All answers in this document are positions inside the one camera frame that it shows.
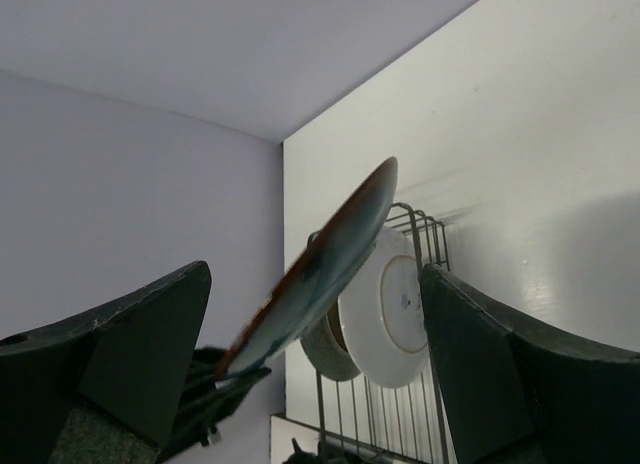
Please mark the yellow patterned small plate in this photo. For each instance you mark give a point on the yellow patterned small plate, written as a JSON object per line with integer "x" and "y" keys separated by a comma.
{"x": 325, "y": 348}

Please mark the red and teal floral plate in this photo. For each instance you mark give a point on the red and teal floral plate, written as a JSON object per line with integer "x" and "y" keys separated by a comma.
{"x": 381, "y": 314}

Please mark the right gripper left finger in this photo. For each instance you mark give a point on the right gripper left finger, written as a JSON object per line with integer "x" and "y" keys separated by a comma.
{"x": 103, "y": 386}

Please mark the dark teal glazed plate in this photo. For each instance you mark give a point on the dark teal glazed plate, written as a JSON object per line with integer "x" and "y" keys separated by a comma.
{"x": 315, "y": 279}

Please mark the metal wire dish rack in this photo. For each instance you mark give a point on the metal wire dish rack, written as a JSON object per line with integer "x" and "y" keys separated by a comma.
{"x": 376, "y": 386}

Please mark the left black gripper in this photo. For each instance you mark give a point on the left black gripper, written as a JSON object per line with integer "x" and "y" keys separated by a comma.
{"x": 206, "y": 401}

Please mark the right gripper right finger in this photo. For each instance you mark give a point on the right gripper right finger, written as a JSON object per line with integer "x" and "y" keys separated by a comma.
{"x": 518, "y": 390}

